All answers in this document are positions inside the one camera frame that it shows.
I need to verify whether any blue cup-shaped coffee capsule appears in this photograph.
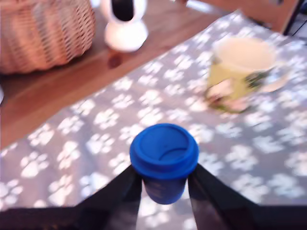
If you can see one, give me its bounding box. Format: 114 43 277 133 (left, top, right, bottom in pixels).
130 123 200 205

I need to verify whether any grey paw-print table mat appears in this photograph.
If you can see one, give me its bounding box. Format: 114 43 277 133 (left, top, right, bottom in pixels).
0 9 307 230

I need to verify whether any yellow floral mug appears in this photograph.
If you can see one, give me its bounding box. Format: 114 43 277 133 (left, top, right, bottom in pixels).
204 37 292 114

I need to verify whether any woven wicker basket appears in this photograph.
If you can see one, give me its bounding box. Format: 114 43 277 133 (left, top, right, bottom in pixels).
0 0 96 75

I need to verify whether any small white round camera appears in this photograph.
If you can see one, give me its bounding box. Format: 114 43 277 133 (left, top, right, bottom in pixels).
99 0 149 53

